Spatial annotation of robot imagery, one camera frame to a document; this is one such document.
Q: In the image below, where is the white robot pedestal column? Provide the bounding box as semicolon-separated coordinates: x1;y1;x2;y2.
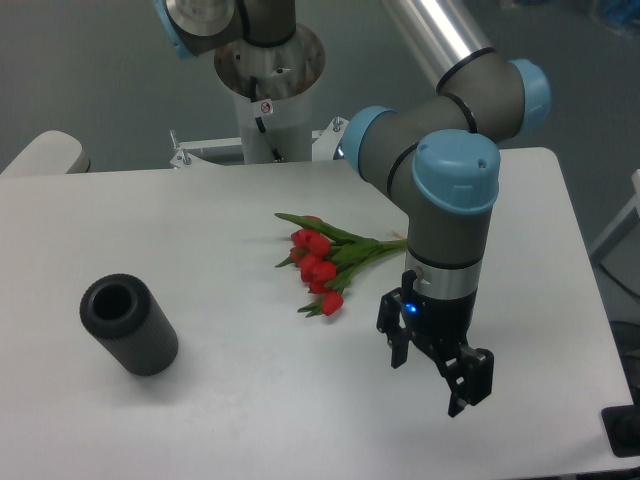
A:
214;24;327;164

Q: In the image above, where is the white furniture at right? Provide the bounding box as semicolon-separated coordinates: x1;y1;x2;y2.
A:
587;170;639;265

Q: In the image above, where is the black cylindrical vase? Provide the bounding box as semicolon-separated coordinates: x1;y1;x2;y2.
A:
79;273;179;376

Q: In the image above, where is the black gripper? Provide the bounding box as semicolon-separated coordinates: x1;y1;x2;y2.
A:
376;288;495;418

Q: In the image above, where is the black cable on pedestal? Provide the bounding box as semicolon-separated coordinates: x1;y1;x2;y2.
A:
248;74;285;162

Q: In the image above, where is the beige chair armrest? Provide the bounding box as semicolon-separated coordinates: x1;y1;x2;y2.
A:
1;130;91;178

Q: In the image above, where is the red tulip bouquet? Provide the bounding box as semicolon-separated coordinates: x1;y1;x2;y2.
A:
275;212;408;317

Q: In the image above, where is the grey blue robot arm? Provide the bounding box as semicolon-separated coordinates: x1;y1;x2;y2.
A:
155;1;551;416

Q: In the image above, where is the white metal mounting frame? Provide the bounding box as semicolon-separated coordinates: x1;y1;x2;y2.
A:
169;116;349;169

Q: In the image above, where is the black device at table edge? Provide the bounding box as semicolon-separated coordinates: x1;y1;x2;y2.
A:
601;405;639;458

